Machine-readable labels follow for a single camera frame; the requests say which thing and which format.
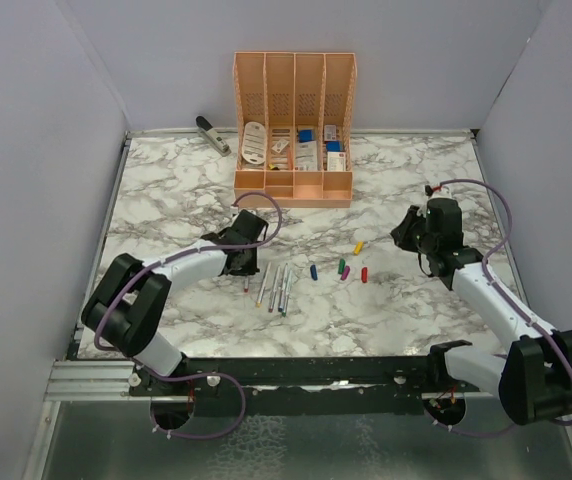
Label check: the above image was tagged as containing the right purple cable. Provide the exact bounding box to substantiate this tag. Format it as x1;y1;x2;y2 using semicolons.
428;178;572;440

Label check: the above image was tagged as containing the blue box in organizer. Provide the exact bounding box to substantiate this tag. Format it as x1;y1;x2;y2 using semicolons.
297;129;315;143

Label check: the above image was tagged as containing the yellow pen cap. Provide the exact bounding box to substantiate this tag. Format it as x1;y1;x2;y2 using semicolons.
354;241;364;255

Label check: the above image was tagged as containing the green tipped white pen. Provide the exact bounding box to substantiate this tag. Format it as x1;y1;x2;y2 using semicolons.
282;270;293;317

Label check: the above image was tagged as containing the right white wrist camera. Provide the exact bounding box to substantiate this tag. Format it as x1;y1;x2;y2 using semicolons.
424;185;453;199

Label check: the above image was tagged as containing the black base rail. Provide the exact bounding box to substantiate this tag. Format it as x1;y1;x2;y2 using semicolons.
129;355;475;417

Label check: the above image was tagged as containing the purple cable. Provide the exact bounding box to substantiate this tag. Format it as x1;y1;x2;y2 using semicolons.
428;178;572;440
94;192;283;441

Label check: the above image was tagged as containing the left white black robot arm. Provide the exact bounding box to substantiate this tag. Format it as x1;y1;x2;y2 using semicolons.
81;210;268;395

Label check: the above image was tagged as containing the black grey stapler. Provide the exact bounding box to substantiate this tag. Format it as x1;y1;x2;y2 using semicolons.
195;115;230;156

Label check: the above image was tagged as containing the purple tipped white pen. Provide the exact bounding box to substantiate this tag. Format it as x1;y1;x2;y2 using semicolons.
268;265;282;313

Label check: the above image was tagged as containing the white red box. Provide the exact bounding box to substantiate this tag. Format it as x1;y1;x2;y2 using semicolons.
326;152;347;172

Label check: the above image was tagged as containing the blue tipped white pen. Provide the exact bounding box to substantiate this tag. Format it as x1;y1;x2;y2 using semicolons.
278;263;289;313

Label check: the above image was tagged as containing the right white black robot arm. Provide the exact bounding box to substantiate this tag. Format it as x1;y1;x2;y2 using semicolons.
391;198;572;425

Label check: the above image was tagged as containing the purple pen cap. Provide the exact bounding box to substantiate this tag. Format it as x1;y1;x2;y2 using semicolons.
340;266;350;281

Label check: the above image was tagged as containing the yellow white pen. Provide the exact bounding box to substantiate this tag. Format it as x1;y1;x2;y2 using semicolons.
256;261;272;308

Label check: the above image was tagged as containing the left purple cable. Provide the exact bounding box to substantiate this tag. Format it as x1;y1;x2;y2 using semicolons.
94;192;283;441

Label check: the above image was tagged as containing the white oval card pack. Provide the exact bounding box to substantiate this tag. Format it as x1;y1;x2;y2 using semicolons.
240;121;267;166

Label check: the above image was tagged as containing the orange plastic desk organizer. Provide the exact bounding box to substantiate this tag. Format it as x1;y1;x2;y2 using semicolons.
233;52;357;208

